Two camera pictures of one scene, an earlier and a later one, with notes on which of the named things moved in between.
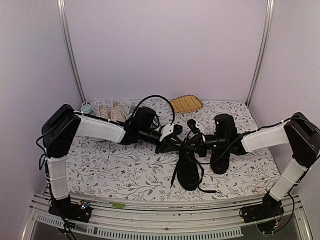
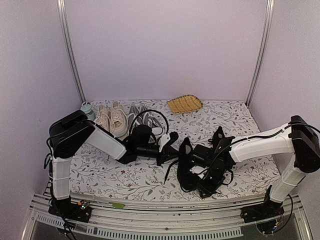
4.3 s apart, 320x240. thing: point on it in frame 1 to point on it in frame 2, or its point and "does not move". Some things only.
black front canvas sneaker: x=189 y=174 does not move
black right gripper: x=198 y=140 to x=209 y=190
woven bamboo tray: x=186 y=103 does not move
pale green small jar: x=86 y=108 does not move
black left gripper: x=168 y=143 to x=169 y=153
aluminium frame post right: x=270 y=8 does not move
